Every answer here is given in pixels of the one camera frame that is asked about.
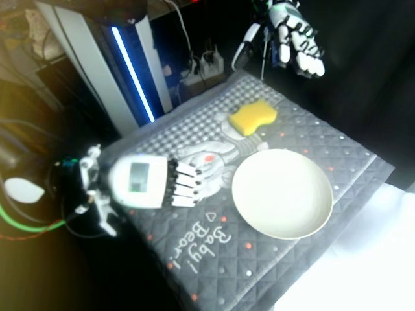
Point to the grey quilt with bear print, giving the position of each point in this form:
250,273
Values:
291,129

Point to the green and yellow sponge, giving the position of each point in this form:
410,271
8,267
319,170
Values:
253,118

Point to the cream round plate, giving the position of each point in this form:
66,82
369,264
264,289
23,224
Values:
282,194

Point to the white column with blue light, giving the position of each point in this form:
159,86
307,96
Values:
84,55

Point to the white power strip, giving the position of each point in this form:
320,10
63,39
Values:
209,66

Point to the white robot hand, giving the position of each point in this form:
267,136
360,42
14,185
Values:
152,181
291,22

